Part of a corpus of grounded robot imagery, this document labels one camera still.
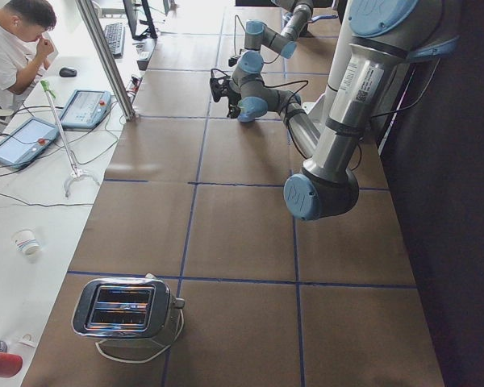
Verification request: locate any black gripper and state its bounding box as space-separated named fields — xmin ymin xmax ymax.
xmin=226 ymin=80 xmax=241 ymax=119

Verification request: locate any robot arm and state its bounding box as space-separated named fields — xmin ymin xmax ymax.
xmin=240 ymin=0 xmax=336 ymax=59
xmin=226 ymin=1 xmax=462 ymax=221

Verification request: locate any black monitor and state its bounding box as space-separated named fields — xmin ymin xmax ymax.
xmin=123 ymin=0 xmax=158 ymax=41

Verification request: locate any black keyboard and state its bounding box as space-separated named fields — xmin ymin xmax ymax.
xmin=103 ymin=23 xmax=125 ymax=58

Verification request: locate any teach pendant far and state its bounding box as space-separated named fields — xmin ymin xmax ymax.
xmin=59 ymin=89 xmax=112 ymax=131

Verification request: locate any teach pendant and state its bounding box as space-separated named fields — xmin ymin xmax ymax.
xmin=0 ymin=117 xmax=59 ymax=169
xmin=59 ymin=89 xmax=112 ymax=131

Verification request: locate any reacher grabber tool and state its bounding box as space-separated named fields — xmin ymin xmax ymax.
xmin=40 ymin=81 xmax=100 ymax=198

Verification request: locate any black computer mouse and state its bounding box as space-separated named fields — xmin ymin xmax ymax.
xmin=59 ymin=67 xmax=77 ymax=78

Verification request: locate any teach pendant near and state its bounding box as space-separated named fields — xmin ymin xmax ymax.
xmin=0 ymin=117 xmax=59 ymax=169

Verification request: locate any white appliance box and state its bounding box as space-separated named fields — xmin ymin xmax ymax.
xmin=72 ymin=277 xmax=185 ymax=348

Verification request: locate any seated person white shirt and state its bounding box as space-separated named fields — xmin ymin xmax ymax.
xmin=0 ymin=1 xmax=56 ymax=110

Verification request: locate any paper cup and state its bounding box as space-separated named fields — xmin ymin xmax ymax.
xmin=11 ymin=229 xmax=40 ymax=256

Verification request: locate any red bottle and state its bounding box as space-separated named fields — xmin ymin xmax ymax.
xmin=0 ymin=352 xmax=23 ymax=378

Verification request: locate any aluminium frame post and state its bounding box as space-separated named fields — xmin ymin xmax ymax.
xmin=76 ymin=0 xmax=136 ymax=122

